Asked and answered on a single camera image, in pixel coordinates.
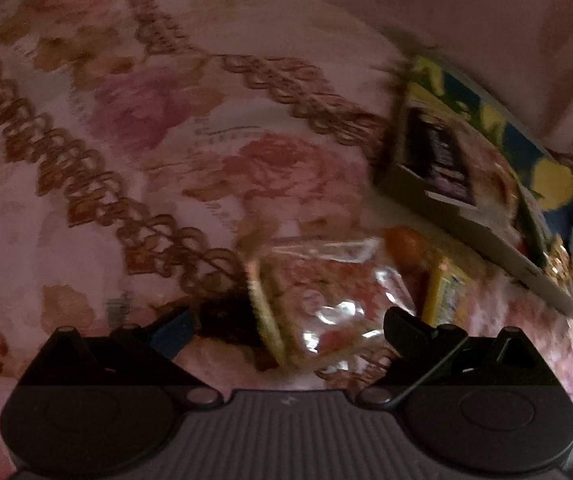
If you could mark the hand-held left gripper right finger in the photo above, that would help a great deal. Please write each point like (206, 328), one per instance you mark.
(406, 327)

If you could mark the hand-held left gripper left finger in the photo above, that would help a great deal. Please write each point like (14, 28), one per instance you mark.
(171, 331)

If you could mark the orange round fruit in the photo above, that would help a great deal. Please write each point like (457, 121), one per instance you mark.
(406, 250)

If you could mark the clear cake packet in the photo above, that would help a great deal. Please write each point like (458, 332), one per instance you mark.
(326, 300)

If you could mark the printed cardboard box tray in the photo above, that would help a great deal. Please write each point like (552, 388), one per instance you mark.
(466, 230)

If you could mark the green stick packet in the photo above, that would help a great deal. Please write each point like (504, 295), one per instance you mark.
(533, 220)

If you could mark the gold snack packet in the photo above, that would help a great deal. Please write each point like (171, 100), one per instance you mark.
(560, 261)

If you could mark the dark blue stick packet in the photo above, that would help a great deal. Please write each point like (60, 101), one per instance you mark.
(441, 160)

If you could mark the yellow snack packet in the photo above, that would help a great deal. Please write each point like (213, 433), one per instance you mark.
(446, 292)

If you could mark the floral pink blanket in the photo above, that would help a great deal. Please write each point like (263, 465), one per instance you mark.
(141, 135)

